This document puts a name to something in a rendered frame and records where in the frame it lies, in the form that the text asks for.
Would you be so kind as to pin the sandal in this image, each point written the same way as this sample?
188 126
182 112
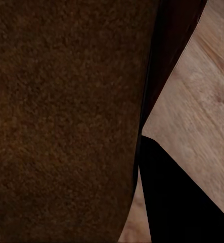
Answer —
78 81

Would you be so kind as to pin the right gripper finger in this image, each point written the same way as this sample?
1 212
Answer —
178 211

